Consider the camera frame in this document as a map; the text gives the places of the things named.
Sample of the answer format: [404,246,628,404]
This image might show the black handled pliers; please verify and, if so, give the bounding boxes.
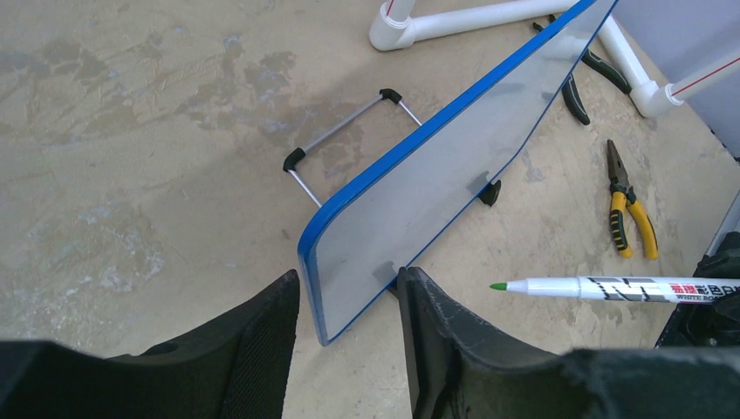
[531,13,634,127]

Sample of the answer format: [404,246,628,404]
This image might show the white green whiteboard marker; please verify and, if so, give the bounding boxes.
[490,276,739,305]

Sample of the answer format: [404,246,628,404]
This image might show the white pvc pipe frame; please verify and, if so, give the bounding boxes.
[367,0,740,120]

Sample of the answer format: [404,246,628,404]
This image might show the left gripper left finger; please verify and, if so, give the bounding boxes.
[1,270,300,418]

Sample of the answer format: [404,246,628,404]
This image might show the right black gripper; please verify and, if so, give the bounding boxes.
[654,230,740,350]

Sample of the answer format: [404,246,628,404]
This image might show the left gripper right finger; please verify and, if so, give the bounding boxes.
[397,267,739,418]

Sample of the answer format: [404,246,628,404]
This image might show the blue framed whiteboard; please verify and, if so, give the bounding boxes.
[298,1,614,346]

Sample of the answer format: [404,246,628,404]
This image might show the yellow handled pliers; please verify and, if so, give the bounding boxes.
[606,139,660,260]

